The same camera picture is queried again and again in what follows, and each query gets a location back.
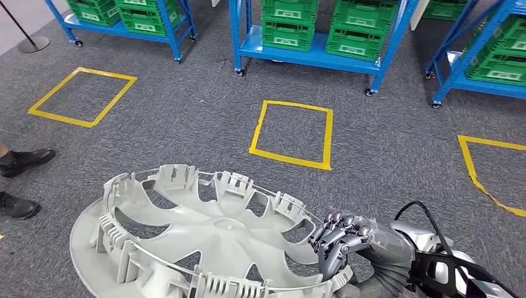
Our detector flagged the grey plastic wheel hubcap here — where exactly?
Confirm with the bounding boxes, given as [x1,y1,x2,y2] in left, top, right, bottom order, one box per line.
[69,163,354,298]

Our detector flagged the person's black shoe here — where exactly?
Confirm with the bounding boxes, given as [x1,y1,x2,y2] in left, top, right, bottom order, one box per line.
[0,148,56,178]
[0,191,41,221]

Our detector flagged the white table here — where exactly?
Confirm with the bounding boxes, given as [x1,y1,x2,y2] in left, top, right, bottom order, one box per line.
[409,0,430,32]

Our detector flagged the black pole with grey base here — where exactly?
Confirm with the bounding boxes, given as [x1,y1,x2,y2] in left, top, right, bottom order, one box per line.
[0,0,51,54]

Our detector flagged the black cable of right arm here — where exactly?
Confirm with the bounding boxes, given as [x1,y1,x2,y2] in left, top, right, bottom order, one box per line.
[393,201,457,264]

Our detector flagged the blue metal shelf rack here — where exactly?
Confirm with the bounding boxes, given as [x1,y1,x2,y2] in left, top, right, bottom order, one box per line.
[228,0,418,97]
[44,0,198,64]
[425,0,526,109]

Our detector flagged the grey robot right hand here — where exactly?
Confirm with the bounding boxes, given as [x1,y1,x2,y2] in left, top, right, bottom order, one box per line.
[308,210,416,298]

